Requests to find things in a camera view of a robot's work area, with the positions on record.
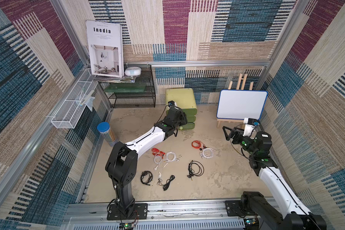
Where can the white wire basket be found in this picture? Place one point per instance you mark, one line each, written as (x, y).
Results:
(78, 99)

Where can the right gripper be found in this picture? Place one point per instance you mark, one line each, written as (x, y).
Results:
(233, 134)

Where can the black earphones middle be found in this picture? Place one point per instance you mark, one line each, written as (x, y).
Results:
(167, 184)

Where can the green drawer cabinet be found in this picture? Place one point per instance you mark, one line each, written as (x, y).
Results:
(185, 99)

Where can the pencil cup blue lid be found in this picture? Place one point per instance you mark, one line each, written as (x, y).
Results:
(107, 133)

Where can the Inedia magazine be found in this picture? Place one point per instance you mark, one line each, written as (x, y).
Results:
(105, 45)

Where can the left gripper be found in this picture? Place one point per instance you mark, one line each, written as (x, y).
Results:
(183, 118)

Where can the white earphones right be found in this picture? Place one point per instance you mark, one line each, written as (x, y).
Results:
(207, 153)

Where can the white oval box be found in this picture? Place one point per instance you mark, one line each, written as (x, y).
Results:
(133, 71)

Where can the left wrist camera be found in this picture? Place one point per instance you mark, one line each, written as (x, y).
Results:
(171, 103)

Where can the black earphones left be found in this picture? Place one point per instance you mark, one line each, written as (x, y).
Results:
(146, 178)

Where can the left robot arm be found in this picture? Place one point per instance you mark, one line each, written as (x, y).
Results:
(122, 163)

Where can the red earphones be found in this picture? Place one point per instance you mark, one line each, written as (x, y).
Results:
(157, 152)
(198, 145)

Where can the white earphones middle coil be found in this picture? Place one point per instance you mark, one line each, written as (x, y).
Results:
(171, 157)

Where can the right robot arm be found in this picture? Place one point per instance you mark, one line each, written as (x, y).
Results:
(292, 213)

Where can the white earphones left coil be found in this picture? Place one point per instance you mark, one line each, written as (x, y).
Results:
(157, 160)

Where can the black earphones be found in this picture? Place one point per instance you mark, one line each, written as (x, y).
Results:
(167, 184)
(146, 178)
(195, 169)

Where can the white earphones coil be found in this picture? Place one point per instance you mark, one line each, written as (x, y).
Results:
(157, 160)
(171, 157)

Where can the green tray on shelf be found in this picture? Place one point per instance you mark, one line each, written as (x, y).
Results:
(125, 88)

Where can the black earphones right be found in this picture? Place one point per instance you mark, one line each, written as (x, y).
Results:
(195, 169)

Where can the black wire mesh shelf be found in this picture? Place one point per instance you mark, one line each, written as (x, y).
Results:
(131, 100)

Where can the blue framed whiteboard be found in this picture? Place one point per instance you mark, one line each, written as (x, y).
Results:
(241, 104)

